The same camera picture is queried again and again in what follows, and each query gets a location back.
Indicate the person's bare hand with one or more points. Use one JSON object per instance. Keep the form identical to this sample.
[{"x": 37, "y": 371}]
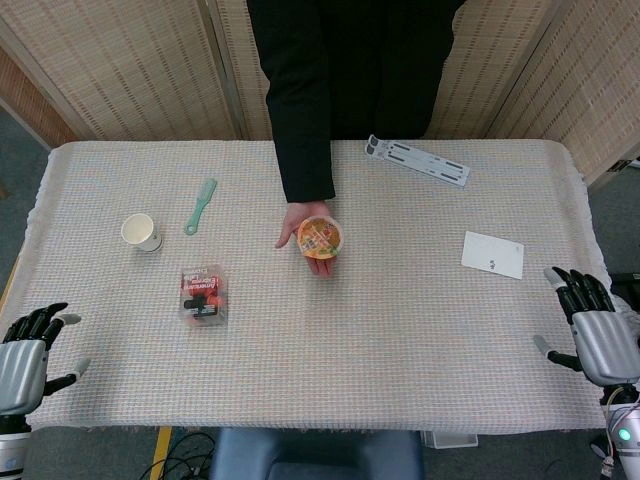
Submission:
[{"x": 306, "y": 235}]

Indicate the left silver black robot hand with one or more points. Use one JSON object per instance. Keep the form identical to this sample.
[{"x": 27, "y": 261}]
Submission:
[{"x": 22, "y": 356}]

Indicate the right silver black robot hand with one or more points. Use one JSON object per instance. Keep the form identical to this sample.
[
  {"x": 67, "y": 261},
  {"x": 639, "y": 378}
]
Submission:
[{"x": 597, "y": 345}]

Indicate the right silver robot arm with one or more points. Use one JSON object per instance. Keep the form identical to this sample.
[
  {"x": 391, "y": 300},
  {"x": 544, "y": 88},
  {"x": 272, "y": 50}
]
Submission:
[{"x": 624, "y": 430}]

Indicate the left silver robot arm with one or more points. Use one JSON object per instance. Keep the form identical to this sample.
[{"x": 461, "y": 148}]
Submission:
[{"x": 11, "y": 447}]

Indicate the person's black sleeved forearm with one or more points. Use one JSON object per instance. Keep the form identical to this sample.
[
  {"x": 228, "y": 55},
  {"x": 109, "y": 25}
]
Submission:
[{"x": 305, "y": 130}]

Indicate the green plastic comb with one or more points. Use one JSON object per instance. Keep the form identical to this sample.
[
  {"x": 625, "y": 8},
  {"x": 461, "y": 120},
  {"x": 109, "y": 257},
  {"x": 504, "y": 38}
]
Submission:
[{"x": 200, "y": 206}]

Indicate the beige woven tablecloth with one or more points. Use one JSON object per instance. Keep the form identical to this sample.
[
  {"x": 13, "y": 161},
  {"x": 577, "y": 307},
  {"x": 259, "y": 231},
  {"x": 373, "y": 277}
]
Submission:
[{"x": 320, "y": 350}]

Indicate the white folding laptop stand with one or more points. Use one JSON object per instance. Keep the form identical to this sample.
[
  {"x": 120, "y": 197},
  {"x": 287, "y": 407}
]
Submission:
[{"x": 418, "y": 160}]

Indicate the white card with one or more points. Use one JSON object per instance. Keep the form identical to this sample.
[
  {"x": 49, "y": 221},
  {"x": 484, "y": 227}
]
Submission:
[{"x": 493, "y": 254}]

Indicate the white paper cup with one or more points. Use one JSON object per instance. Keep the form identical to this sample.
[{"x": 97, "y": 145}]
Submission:
[{"x": 141, "y": 233}]

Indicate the person's black clothed torso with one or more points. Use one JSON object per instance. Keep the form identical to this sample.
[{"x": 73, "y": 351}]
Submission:
[{"x": 390, "y": 65}]

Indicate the blue padded chair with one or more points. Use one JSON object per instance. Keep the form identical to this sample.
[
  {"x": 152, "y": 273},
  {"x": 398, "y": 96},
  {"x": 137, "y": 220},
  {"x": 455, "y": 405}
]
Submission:
[{"x": 315, "y": 454}]

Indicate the bamboo folding screen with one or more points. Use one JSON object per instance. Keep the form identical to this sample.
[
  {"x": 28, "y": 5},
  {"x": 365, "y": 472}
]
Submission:
[{"x": 125, "y": 65}]

